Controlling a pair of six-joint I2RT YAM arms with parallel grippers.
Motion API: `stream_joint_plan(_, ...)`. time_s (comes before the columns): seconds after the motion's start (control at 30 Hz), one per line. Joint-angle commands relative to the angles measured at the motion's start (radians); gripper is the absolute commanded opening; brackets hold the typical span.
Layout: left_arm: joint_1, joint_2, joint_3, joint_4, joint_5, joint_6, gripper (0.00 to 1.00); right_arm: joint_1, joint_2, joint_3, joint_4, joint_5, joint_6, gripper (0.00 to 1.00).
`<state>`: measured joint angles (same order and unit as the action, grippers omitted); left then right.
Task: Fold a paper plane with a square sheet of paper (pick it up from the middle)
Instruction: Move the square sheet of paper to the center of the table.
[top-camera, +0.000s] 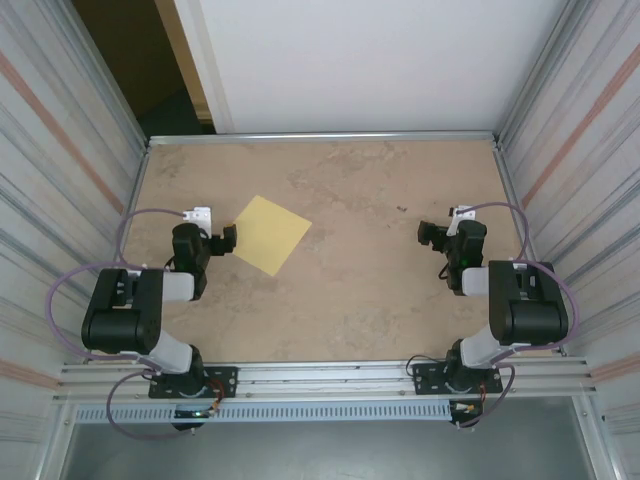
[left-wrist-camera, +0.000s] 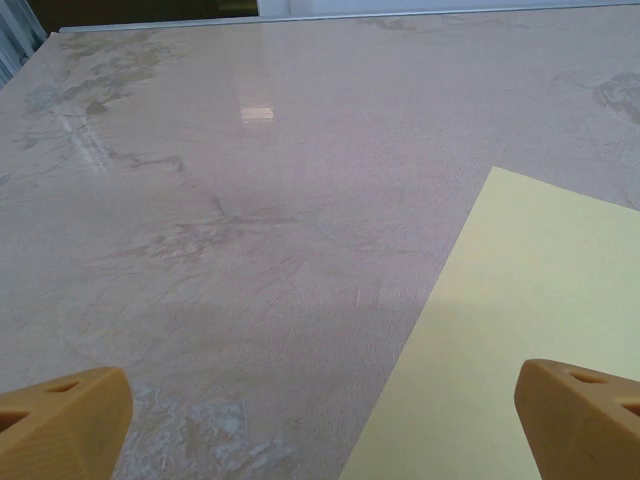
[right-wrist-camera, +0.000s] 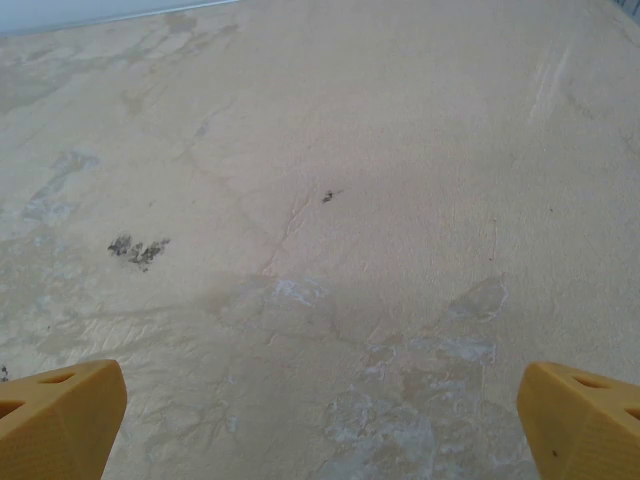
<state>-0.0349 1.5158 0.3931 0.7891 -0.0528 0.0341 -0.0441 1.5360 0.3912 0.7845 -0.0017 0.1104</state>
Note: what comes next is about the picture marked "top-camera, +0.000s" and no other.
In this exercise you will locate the aluminium corner post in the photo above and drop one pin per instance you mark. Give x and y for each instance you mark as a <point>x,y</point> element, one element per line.
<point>536,75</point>

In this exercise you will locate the long aluminium mounting rail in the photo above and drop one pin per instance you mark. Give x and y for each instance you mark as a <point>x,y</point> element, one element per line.
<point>320,372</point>

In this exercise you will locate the small circuit board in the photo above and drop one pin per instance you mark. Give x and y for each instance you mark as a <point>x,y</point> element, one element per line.
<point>467,408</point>
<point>195,413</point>

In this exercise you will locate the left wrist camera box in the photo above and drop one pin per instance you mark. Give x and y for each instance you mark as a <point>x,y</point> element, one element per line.
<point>197,215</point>

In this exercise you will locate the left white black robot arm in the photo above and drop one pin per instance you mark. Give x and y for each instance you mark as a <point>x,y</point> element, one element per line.
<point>125,310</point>

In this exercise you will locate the aluminium table side rail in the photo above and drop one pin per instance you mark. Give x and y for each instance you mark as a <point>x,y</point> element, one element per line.
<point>135,190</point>
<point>511,190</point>

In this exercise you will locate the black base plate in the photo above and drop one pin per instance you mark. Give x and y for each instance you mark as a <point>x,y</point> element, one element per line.
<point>225,380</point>

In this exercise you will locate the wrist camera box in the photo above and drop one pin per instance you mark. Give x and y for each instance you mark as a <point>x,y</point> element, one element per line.
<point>457,220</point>
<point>197,215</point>

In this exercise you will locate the white door frame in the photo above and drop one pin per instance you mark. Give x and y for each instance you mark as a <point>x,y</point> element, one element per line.
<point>210,75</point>

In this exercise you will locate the grey metal panel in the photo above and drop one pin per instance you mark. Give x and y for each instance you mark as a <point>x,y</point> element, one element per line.
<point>320,455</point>

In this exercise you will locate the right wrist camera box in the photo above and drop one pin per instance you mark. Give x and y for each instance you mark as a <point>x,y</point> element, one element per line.
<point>457,220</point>

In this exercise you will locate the yellow paper sheet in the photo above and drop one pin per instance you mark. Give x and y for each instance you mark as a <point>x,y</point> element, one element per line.
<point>270,235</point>

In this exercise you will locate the aluminium rear frame bar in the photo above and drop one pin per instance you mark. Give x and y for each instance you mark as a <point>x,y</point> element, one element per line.
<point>320,137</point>

